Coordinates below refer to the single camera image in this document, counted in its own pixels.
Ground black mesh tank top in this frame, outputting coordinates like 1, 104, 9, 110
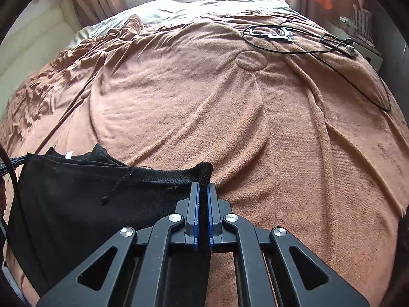
6, 146, 213, 306

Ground brown terry bed blanket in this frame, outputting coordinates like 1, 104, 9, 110
1, 11, 408, 306

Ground cream padded headboard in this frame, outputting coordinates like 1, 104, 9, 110
1, 0, 81, 115

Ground black glasses on bed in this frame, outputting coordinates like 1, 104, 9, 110
319, 32, 357, 58

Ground white rack on cabinet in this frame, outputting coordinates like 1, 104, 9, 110
352, 4, 374, 47

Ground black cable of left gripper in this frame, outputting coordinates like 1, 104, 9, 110
0, 143, 49, 292

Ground black cable on bed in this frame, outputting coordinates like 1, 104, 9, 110
241, 19, 392, 112

